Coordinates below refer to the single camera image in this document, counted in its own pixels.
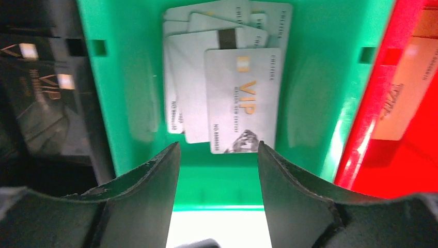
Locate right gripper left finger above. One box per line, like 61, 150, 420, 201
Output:
1, 142, 181, 247

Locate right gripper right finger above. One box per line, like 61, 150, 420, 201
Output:
258, 142, 437, 247

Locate red plastic bin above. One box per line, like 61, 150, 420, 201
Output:
334, 1, 437, 198

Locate black plastic bin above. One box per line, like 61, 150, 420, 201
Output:
1, 1, 115, 196

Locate green plastic bin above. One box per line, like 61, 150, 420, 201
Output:
77, 1, 395, 211

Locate orange card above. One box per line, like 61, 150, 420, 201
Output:
372, 7, 437, 141

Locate front white VIP card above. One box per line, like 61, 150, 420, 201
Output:
204, 48, 283, 154

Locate black VIP card in bin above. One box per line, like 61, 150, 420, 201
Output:
1, 34, 89, 157

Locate rear white cards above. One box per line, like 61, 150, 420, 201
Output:
163, 1, 292, 134

